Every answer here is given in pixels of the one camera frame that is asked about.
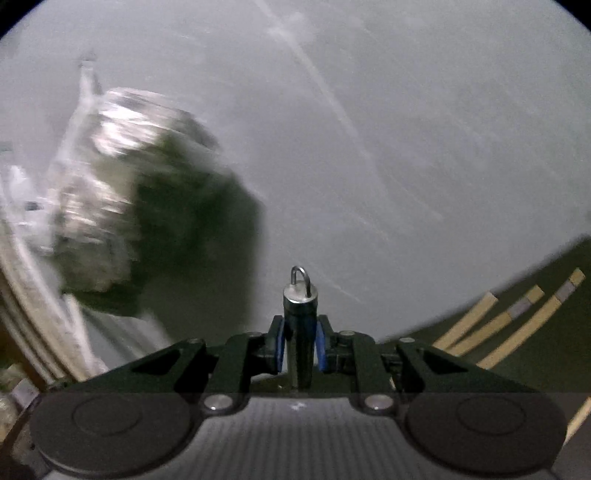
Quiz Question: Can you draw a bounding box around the wooden chopsticks pair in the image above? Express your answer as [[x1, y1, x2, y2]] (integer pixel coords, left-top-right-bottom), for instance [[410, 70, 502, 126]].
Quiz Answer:
[[445, 285, 546, 357]]

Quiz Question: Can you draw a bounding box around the wooden chopstick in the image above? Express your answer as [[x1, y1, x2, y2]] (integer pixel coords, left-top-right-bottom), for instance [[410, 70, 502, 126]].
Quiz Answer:
[[475, 268, 587, 370], [433, 291, 498, 350], [567, 396, 591, 439]]

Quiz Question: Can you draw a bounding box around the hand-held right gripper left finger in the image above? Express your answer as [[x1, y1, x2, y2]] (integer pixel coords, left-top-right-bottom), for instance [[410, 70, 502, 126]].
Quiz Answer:
[[88, 315, 286, 414]]

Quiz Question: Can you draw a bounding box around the clear plastic bag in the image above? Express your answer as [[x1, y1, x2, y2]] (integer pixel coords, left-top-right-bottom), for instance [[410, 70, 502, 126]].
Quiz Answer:
[[50, 88, 265, 319]]

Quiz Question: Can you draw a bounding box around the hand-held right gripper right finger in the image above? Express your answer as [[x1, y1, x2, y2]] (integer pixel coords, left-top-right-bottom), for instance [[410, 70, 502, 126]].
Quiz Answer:
[[315, 315, 541, 414]]

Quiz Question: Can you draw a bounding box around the metal utensil with loop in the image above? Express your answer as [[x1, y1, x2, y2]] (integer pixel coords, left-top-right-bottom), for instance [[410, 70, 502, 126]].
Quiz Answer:
[[283, 266, 319, 389]]

